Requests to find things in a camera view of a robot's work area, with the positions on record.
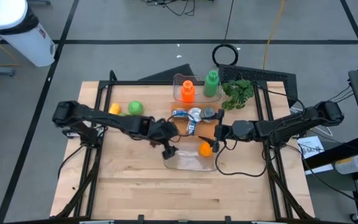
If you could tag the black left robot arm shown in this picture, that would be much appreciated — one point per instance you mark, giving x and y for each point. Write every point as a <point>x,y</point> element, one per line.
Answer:
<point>104,117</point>

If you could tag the orange fruit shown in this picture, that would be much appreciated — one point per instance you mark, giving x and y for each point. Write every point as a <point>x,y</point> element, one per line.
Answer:
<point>205,150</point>

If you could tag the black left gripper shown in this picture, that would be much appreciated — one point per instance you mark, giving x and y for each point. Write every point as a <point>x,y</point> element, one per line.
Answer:
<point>157,130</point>

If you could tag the green leafy vegetable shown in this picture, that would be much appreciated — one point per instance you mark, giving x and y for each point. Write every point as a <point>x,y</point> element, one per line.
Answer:
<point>238,93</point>

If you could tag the olive label tin can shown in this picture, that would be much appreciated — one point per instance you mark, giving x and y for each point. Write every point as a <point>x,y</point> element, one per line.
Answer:
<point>208,114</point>

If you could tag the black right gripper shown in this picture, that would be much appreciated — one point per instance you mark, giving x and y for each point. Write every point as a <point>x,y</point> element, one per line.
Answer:
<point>238,130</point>

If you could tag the silver tin can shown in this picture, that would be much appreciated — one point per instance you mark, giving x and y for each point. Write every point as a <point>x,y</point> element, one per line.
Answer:
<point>194,112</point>

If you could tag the black metal table frame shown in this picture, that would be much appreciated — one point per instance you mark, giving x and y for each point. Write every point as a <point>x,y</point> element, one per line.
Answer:
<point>129,83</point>

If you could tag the green apple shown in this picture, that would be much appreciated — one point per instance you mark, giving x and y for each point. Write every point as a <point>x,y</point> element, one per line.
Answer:
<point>135,107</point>

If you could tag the black cart frame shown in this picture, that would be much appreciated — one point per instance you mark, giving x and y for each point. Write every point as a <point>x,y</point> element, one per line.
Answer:
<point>331,154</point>

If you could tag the orange plastic tray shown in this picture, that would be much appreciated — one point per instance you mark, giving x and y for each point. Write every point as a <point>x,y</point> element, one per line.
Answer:
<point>207,129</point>

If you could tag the black perforated panel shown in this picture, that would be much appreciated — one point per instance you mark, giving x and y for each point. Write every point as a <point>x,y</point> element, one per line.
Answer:
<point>259,74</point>

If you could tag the blue white label tin can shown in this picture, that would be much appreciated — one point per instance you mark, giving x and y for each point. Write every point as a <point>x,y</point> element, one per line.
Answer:
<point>192,127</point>

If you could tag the orange plastic bottle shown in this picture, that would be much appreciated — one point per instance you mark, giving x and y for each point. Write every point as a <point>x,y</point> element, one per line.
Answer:
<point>187,93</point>

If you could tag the clear plastic bin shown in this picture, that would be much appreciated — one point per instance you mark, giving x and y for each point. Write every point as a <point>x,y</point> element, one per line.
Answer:
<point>179,81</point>
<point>185,161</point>

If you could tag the white printed paper sheet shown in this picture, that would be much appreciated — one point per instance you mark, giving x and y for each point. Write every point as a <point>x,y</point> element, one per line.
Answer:
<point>311,146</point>

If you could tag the white device with yellow label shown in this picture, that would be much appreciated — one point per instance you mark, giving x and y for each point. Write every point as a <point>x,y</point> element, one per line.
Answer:
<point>348,165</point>

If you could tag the black trash bag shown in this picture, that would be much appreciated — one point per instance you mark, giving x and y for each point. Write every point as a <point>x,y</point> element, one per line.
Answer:
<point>26,26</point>

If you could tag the green plastic bottle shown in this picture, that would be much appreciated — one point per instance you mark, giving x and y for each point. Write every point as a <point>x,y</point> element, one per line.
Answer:
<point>211,85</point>

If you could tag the yellow bell pepper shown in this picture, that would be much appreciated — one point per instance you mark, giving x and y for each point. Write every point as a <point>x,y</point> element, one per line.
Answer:
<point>114,109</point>

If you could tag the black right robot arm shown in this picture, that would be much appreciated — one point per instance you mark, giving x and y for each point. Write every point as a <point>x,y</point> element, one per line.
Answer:
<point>291,124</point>

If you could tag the white trash can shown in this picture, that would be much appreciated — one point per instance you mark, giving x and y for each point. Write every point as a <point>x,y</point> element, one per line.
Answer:
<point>26,43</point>

